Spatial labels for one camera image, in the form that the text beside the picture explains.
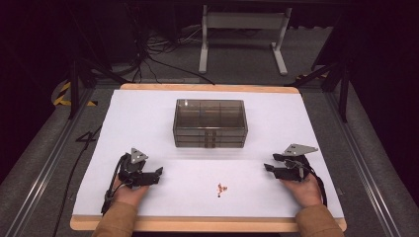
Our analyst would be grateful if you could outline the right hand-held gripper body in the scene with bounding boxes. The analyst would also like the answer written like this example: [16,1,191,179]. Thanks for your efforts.
[272,143,320,183]

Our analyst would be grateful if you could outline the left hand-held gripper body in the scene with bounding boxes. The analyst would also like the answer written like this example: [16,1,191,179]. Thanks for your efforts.
[117,147,156,190]

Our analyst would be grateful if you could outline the small red ornament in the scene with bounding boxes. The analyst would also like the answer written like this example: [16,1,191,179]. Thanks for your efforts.
[215,183,229,198]

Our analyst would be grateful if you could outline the transparent brown drawer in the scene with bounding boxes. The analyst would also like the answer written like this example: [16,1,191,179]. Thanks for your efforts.
[173,127,248,137]

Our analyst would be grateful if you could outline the transparent brown drawer box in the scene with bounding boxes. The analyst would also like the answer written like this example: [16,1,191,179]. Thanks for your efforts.
[172,99,249,149]

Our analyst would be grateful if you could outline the person's left hand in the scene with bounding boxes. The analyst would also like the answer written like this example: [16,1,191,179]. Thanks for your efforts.
[111,176,151,208]

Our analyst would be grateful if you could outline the person's right hand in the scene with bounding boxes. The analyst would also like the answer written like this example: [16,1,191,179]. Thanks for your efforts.
[280,172,324,209]

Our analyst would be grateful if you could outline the white table mat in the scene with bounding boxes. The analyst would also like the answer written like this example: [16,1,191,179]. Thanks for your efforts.
[71,89,346,219]

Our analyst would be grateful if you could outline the wooden table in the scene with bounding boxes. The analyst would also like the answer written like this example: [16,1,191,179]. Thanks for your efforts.
[69,82,348,234]

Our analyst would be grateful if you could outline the black metal stand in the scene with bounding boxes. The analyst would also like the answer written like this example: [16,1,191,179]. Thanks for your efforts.
[286,48,351,123]
[66,57,130,120]

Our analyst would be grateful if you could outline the grey metal stand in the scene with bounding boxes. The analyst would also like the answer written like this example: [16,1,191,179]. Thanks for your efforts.
[198,4,293,76]

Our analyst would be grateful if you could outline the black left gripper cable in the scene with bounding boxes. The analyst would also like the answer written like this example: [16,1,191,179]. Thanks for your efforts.
[100,153,130,217]

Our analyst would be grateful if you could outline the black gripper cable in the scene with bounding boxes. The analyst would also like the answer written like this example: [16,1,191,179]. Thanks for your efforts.
[304,162,329,208]
[100,153,130,217]

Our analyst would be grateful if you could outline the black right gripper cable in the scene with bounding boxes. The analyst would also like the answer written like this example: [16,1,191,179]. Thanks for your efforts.
[304,162,329,208]

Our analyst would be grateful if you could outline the black floor cable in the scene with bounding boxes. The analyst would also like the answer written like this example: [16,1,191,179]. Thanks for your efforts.
[51,124,104,237]

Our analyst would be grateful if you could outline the aluminium floor rail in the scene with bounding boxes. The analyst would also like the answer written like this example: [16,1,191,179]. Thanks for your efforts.
[3,88,97,237]
[324,91,402,237]

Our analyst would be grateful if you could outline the bundle of floor cables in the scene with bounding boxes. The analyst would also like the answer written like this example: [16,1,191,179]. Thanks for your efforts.
[124,4,215,86]

